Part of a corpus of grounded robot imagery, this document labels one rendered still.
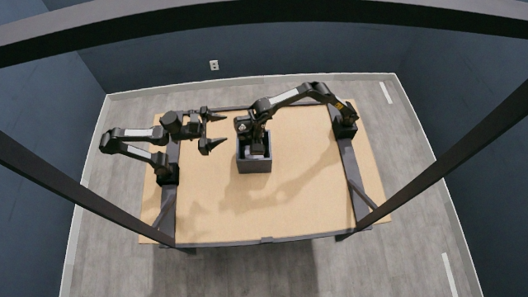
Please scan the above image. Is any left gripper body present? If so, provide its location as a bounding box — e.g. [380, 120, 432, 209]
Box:
[183, 106, 210, 156]

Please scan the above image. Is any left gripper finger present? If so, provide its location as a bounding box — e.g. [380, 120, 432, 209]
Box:
[206, 137, 228, 153]
[207, 108, 228, 123]

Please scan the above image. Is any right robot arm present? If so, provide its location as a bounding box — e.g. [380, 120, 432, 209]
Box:
[233, 81, 360, 140]

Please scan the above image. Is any white flat plate with hole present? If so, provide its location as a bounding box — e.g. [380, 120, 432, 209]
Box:
[245, 145, 264, 159]

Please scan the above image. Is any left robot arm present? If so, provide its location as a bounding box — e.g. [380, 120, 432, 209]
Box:
[99, 110, 200, 178]

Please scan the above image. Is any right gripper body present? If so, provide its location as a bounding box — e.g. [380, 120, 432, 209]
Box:
[249, 127, 266, 155]

